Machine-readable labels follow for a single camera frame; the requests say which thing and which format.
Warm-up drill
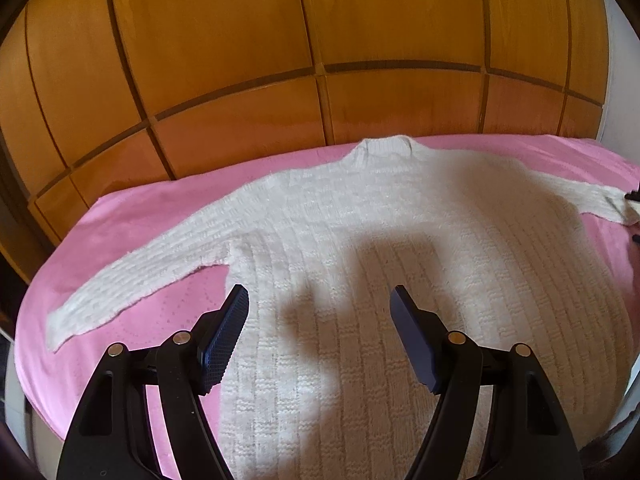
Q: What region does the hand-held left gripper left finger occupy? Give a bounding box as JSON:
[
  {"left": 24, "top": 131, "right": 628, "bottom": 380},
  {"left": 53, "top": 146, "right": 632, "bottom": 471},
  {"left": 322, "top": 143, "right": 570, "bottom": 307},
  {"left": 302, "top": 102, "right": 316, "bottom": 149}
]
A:
[{"left": 55, "top": 284, "right": 250, "bottom": 480}]

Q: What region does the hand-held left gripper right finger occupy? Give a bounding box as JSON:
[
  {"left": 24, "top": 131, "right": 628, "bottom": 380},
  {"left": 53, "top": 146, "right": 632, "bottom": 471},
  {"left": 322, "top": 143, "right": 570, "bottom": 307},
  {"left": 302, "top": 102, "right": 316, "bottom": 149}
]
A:
[{"left": 390, "top": 285, "right": 586, "bottom": 480}]

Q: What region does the white knit sweater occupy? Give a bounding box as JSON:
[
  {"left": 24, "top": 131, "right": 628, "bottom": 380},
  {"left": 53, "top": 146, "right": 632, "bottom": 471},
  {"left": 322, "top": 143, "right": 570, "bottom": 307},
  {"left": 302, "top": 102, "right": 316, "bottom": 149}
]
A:
[{"left": 45, "top": 135, "right": 640, "bottom": 480}]

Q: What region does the pink blanket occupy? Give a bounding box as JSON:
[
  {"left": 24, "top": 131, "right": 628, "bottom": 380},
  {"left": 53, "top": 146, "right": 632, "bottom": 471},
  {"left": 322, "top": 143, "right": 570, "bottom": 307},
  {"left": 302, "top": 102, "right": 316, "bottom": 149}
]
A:
[{"left": 10, "top": 132, "right": 640, "bottom": 480}]

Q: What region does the wooden wardrobe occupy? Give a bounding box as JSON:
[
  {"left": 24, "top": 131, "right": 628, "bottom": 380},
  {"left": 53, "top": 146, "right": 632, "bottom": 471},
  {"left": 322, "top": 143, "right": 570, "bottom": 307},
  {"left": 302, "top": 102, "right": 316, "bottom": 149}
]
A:
[{"left": 0, "top": 0, "right": 621, "bottom": 281}]

